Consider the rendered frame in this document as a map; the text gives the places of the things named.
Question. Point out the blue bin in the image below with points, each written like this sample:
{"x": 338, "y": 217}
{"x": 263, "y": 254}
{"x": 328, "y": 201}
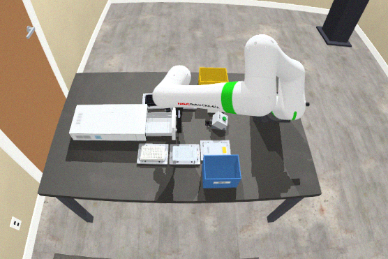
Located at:
{"x": 218, "y": 167}

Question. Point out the yellow waste bin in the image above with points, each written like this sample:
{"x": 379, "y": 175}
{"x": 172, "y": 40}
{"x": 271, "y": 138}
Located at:
{"x": 213, "y": 75}

